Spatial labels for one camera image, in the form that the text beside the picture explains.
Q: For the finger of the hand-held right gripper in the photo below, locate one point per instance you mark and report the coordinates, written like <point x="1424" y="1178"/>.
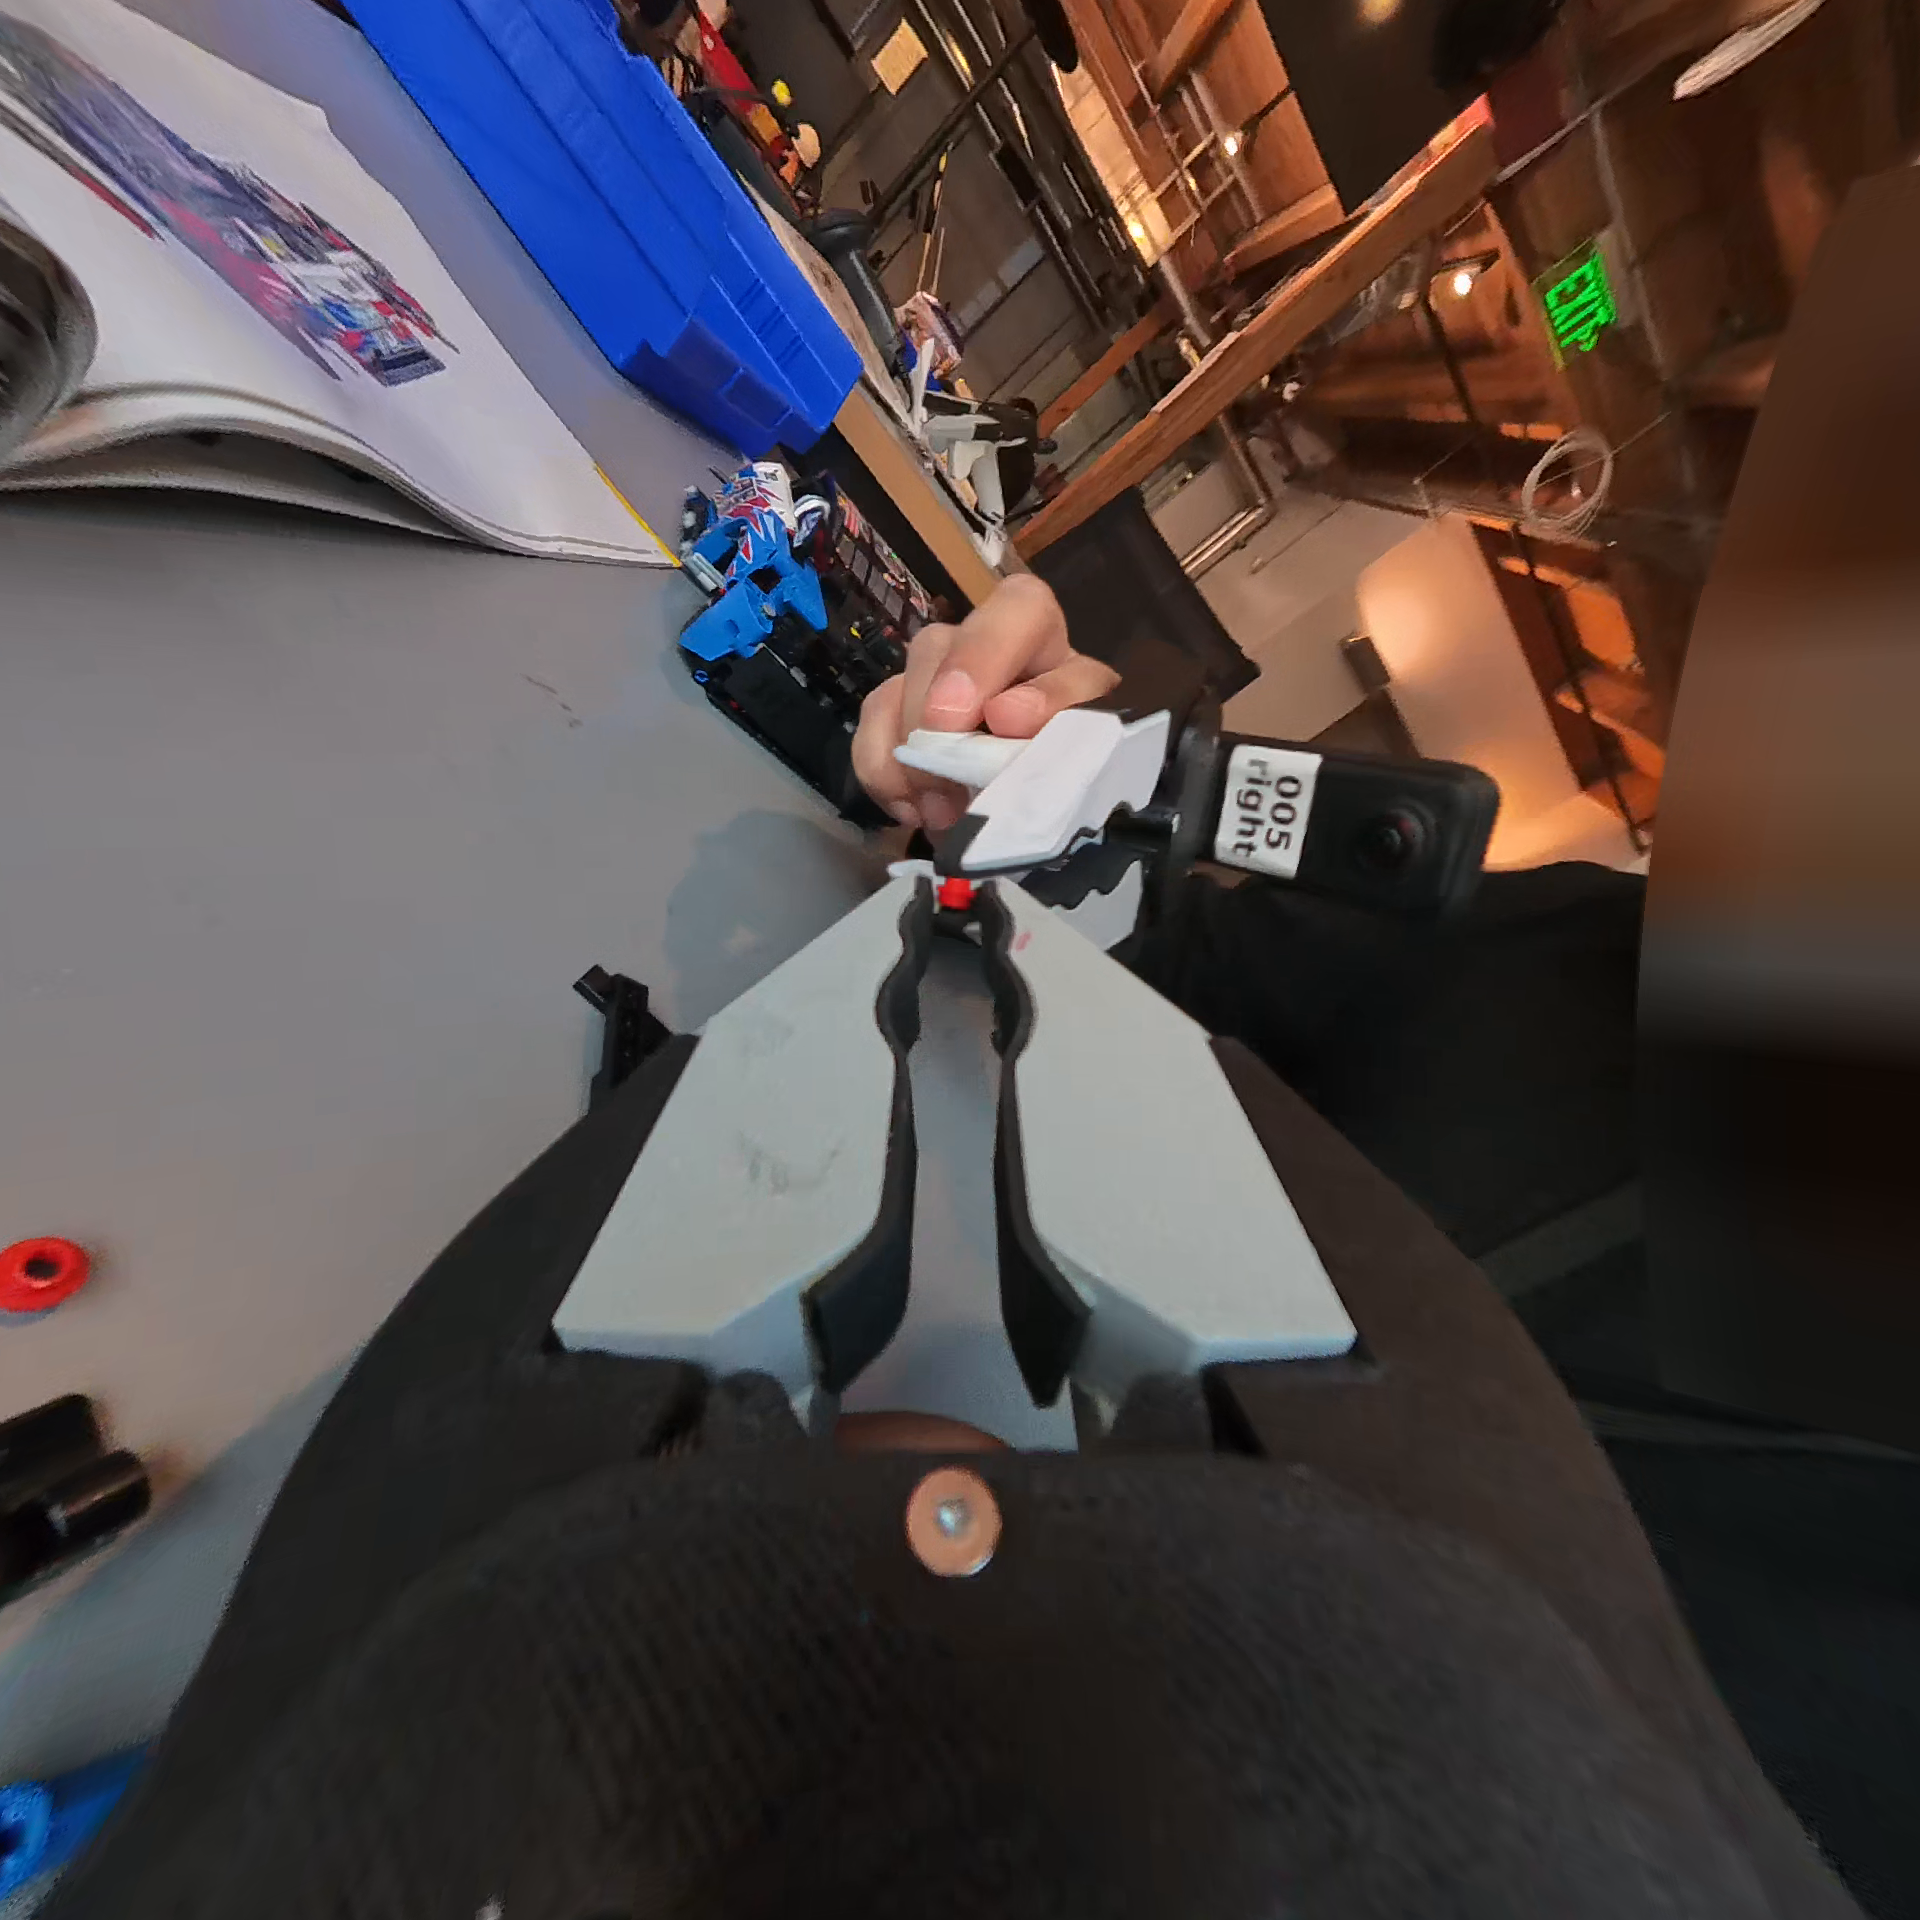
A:
<point x="1102" y="892"/>
<point x="1066" y="781"/>

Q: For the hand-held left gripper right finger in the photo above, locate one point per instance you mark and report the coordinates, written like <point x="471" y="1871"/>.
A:
<point x="1170" y="1186"/>

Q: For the person's right forearm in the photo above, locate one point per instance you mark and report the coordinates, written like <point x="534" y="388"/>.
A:
<point x="1382" y="1051"/>

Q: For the black hinge brick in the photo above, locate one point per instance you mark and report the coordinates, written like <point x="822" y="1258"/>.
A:
<point x="61" y="1494"/>

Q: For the toy brick car model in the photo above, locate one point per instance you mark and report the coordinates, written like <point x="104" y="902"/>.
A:
<point x="781" y="646"/>

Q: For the green exit sign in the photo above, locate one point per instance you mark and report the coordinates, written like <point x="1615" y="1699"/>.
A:
<point x="1578" y="301"/>

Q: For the person's right hand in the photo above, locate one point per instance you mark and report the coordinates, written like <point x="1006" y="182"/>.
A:
<point x="975" y="661"/>

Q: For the open instruction booklet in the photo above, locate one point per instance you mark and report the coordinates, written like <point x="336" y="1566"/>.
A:
<point x="301" y="301"/>

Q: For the blue plastic bin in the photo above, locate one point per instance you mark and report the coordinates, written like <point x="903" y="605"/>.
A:
<point x="630" y="195"/>

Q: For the black office chair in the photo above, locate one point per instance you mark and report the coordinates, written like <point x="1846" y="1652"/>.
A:
<point x="1141" y="599"/>

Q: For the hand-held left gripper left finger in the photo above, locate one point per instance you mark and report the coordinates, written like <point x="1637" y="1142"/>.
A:
<point x="720" y="1186"/>

